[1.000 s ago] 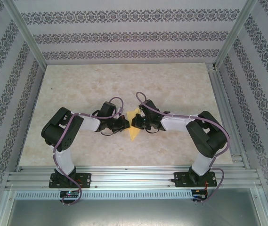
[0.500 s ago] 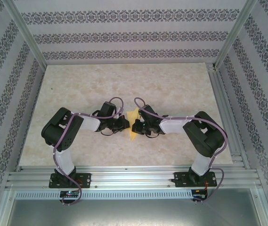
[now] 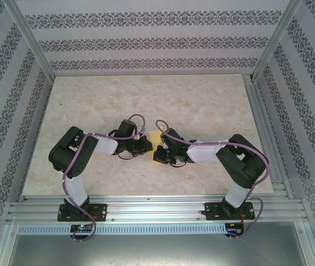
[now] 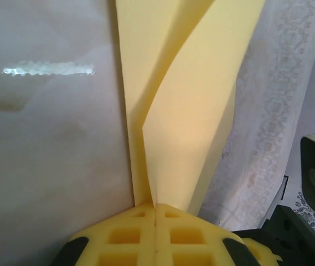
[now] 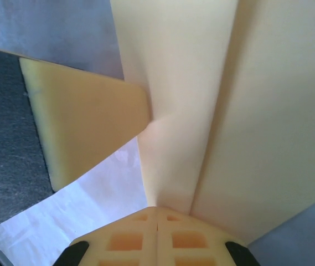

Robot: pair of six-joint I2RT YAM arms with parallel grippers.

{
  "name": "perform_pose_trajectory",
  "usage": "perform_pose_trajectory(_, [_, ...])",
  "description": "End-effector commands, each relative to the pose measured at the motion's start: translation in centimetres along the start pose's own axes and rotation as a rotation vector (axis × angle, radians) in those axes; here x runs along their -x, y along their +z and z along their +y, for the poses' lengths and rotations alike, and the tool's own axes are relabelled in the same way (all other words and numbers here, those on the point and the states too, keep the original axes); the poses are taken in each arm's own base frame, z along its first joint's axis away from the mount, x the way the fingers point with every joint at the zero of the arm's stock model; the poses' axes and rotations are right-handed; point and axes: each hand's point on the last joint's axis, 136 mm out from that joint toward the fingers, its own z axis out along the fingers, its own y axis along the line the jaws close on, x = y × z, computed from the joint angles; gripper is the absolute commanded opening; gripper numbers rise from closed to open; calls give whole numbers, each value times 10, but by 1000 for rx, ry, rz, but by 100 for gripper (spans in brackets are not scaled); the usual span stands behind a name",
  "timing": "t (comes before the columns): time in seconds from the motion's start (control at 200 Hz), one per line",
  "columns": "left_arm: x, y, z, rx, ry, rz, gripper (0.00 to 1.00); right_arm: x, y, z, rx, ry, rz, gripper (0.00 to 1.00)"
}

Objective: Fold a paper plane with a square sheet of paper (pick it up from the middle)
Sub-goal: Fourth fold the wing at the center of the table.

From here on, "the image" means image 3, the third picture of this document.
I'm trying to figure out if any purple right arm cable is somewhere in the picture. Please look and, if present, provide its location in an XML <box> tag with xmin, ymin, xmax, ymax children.
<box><xmin>155</xmin><ymin>119</ymin><xmax>271</xmax><ymax>241</ymax></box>

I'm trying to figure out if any grey metal sheet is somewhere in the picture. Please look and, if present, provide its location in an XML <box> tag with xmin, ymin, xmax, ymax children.
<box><xmin>6</xmin><ymin>221</ymin><xmax>315</xmax><ymax>266</ymax></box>

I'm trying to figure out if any aluminium frame post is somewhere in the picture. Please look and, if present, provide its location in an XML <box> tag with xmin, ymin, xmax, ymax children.
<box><xmin>250</xmin><ymin>0</ymin><xmax>304</xmax><ymax>81</ymax></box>
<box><xmin>3</xmin><ymin>0</ymin><xmax>58</xmax><ymax>81</ymax></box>

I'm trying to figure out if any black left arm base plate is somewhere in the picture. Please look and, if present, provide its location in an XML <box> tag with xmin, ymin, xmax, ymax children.
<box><xmin>58</xmin><ymin>203</ymin><xmax>109</xmax><ymax>222</ymax></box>

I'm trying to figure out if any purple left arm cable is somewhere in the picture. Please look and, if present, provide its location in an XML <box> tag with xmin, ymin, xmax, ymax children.
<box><xmin>62</xmin><ymin>114</ymin><xmax>147</xmax><ymax>244</ymax></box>

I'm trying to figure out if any yellow cloth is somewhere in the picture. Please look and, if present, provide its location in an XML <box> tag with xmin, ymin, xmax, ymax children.
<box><xmin>148</xmin><ymin>125</ymin><xmax>169</xmax><ymax>167</ymax></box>

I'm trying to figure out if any aluminium mounting rail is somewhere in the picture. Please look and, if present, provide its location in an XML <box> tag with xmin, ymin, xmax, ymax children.
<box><xmin>6</xmin><ymin>195</ymin><xmax>309</xmax><ymax>223</ymax></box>

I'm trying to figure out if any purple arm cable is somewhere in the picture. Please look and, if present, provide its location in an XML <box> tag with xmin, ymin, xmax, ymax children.
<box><xmin>62</xmin><ymin>114</ymin><xmax>147</xmax><ymax>244</ymax></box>
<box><xmin>155</xmin><ymin>119</ymin><xmax>271</xmax><ymax>241</ymax></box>

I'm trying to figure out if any slotted white cable duct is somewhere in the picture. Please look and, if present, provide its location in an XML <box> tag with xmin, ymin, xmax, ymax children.
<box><xmin>17</xmin><ymin>223</ymin><xmax>228</xmax><ymax>236</ymax></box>

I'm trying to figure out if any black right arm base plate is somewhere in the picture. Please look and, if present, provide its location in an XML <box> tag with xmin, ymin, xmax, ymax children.
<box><xmin>203</xmin><ymin>202</ymin><xmax>256</xmax><ymax>222</ymax></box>

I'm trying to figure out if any aluminium side rail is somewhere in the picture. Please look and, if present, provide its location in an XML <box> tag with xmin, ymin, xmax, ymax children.
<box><xmin>242</xmin><ymin>73</ymin><xmax>296</xmax><ymax>200</ymax></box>

